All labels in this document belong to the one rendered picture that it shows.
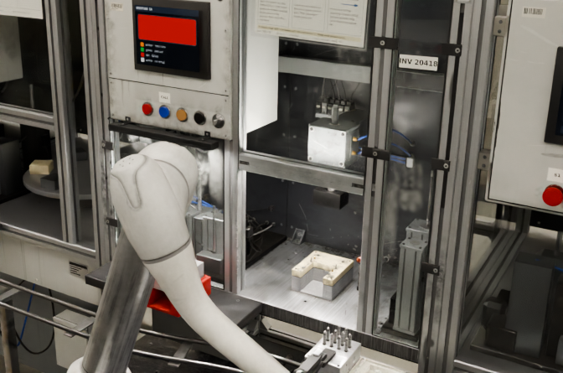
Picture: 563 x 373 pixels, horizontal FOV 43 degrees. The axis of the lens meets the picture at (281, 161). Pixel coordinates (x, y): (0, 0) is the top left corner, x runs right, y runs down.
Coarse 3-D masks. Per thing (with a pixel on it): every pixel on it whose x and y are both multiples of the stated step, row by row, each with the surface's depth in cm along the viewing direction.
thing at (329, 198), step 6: (318, 186) 208; (318, 192) 205; (324, 192) 204; (330, 192) 204; (336, 192) 204; (342, 192) 204; (318, 198) 205; (324, 198) 204; (330, 198) 203; (336, 198) 202; (342, 198) 203; (348, 198) 207; (318, 204) 206; (324, 204) 205; (330, 204) 204; (336, 204) 203; (342, 204) 204
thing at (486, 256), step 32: (480, 192) 165; (480, 224) 167; (512, 224) 163; (544, 224) 160; (480, 256) 169; (512, 256) 165; (544, 256) 161; (480, 288) 171; (512, 288) 167; (544, 288) 163; (480, 320) 173; (512, 320) 169; (544, 320) 165; (480, 352) 176; (512, 352) 171; (544, 352) 167
